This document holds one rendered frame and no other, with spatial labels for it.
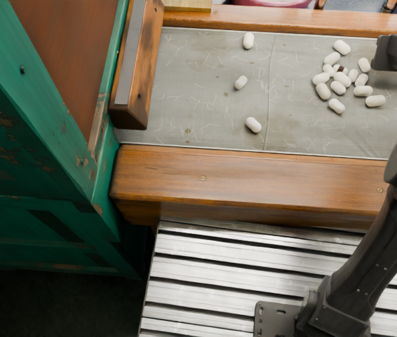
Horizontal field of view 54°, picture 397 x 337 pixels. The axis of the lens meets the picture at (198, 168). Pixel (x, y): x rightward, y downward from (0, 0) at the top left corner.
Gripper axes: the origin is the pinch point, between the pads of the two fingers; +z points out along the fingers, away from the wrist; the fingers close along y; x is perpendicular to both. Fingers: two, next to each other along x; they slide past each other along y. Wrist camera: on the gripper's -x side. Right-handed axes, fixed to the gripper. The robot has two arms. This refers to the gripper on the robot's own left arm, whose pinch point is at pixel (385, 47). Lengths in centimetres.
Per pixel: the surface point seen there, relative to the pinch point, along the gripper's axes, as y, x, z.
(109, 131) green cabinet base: 53, 13, -25
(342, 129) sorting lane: 10.0, 14.2, -13.8
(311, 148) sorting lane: 16.3, 17.2, -17.4
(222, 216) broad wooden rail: 33, 29, -24
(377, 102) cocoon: 3.3, 9.2, -10.7
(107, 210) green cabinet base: 54, 27, -29
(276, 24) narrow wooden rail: 23.2, -3.2, 3.0
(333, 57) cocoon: 11.4, 2.3, -3.0
